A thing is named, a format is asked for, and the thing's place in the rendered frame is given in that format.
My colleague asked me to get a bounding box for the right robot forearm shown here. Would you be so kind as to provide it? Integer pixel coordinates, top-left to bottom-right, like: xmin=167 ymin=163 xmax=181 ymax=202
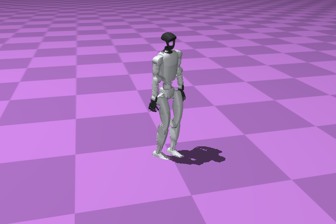
xmin=151 ymin=77 xmax=159 ymax=101

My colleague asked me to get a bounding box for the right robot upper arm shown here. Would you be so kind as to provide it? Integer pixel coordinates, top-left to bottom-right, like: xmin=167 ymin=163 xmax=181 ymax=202
xmin=152 ymin=55 xmax=163 ymax=83

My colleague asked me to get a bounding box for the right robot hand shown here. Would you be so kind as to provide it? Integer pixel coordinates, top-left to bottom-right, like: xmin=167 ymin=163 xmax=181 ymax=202
xmin=149 ymin=97 xmax=159 ymax=112

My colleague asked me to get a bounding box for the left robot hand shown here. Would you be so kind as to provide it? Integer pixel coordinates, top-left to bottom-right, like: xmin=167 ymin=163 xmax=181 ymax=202
xmin=178 ymin=85 xmax=185 ymax=101

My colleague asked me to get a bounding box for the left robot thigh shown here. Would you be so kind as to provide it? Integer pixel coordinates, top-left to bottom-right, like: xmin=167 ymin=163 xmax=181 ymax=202
xmin=170 ymin=89 xmax=183 ymax=127

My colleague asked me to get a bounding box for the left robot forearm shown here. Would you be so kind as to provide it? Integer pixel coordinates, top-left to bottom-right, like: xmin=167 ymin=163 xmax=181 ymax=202
xmin=176 ymin=72 xmax=184 ymax=89

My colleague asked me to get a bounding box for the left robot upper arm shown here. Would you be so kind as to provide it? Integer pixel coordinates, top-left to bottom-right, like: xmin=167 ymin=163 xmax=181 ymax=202
xmin=176 ymin=50 xmax=183 ymax=74

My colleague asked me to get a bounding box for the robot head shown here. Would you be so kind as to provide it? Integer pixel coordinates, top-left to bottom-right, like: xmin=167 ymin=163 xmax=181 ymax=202
xmin=161 ymin=32 xmax=176 ymax=54

